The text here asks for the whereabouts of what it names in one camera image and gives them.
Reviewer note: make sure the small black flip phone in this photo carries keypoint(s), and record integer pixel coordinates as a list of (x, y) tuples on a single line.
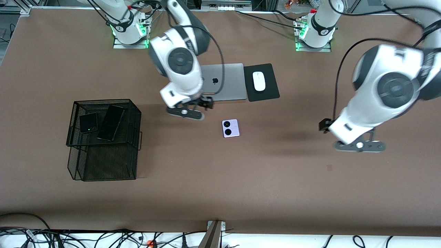
[(88, 123)]

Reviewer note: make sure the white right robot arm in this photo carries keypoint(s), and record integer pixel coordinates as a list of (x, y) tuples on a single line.
[(179, 79)]

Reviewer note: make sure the lilac flip phone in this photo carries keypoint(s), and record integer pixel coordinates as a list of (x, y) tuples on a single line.
[(231, 128)]

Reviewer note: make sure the white computer mouse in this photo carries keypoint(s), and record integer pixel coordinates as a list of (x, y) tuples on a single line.
[(259, 82)]

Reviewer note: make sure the aluminium frame profile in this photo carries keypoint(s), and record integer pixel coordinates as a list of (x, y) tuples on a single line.
[(24, 10)]

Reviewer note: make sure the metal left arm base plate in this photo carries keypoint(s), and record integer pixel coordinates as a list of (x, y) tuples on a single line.
[(299, 49)]

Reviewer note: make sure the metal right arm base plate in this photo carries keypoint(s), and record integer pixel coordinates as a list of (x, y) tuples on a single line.
[(119, 45)]

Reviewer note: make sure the grey metal camera bracket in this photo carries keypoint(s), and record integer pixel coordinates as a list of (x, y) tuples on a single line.
[(213, 237)]

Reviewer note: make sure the silver closed laptop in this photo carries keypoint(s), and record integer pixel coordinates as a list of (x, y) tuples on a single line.
[(234, 82)]

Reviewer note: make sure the grey power strip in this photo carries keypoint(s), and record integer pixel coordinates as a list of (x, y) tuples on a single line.
[(224, 3)]

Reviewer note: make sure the small copper coloured object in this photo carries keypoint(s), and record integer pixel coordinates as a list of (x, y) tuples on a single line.
[(288, 4)]

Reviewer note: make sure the black mesh two-tier organizer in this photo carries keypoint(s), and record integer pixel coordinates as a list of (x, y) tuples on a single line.
[(103, 162)]

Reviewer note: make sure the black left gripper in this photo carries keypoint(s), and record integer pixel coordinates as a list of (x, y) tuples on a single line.
[(324, 124)]

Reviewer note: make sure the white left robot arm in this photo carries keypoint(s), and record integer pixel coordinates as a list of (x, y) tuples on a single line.
[(386, 93)]

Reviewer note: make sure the black mouse pad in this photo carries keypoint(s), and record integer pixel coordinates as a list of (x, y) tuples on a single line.
[(270, 93)]

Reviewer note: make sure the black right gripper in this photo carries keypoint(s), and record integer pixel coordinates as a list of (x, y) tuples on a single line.
[(204, 101)]

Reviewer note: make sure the long black smartphone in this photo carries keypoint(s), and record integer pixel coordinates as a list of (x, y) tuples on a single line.
[(111, 123)]

